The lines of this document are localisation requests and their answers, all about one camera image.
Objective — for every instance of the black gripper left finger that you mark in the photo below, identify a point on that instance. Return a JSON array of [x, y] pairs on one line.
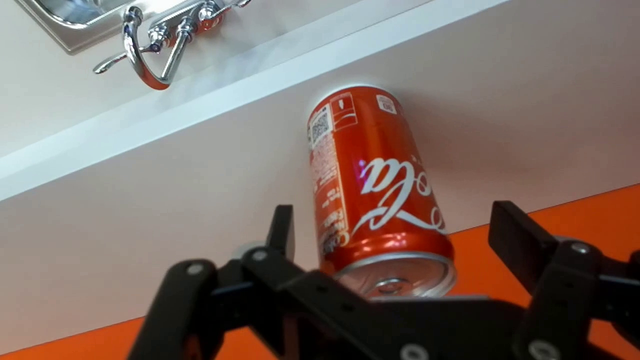
[[297, 314]]

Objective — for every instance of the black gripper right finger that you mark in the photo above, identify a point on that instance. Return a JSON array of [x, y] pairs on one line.
[[571, 283]]

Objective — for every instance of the red cola can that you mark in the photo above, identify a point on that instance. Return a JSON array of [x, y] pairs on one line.
[[379, 224]]

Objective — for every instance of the chrome faucet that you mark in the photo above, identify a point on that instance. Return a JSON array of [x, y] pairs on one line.
[[170, 29]]

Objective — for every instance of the stainless steel sink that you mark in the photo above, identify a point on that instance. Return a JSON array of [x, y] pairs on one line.
[[79, 24]]

